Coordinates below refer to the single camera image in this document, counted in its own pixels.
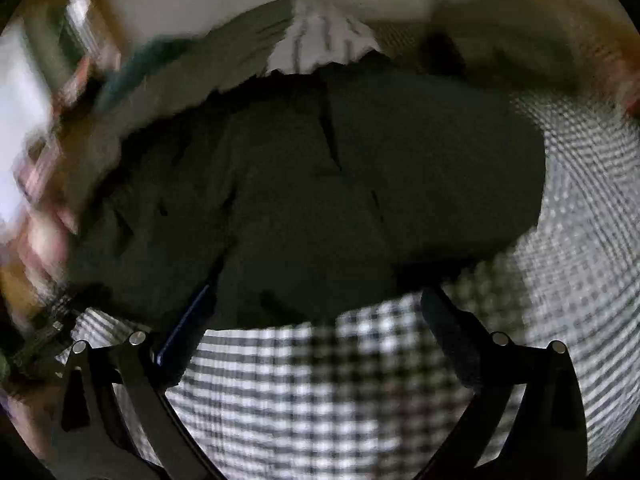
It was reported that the large black jacket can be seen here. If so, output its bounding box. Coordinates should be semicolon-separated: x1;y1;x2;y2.
65;52;546;330

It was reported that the folded grey clothes pile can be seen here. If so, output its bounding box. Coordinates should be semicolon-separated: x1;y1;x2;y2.
416;0;580;93

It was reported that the pink plush teddy bear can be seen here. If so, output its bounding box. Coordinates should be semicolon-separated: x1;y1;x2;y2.
18;204;77;283

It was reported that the black white checkered bedsheet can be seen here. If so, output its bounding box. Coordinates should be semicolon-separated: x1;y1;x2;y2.
170;87;639;479

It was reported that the teal pillow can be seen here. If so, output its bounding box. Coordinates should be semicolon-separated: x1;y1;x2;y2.
96;36;196;113

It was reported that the grey striped duvet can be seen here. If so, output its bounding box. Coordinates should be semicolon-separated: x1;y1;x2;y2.
66;0;380;211

